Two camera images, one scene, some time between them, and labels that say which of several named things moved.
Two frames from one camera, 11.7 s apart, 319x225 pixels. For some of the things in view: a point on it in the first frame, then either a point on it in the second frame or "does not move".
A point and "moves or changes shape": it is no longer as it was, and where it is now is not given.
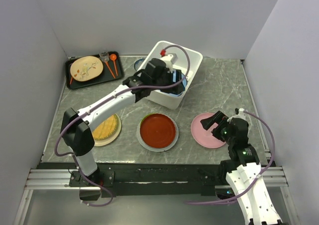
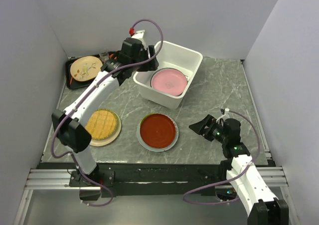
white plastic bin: [180, 59] does not move
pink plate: [203, 136] moves or changes shape
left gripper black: [170, 75] → [152, 64]
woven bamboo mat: [106, 128] does not move
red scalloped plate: [157, 130] does not move
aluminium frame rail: [41, 178] does not move
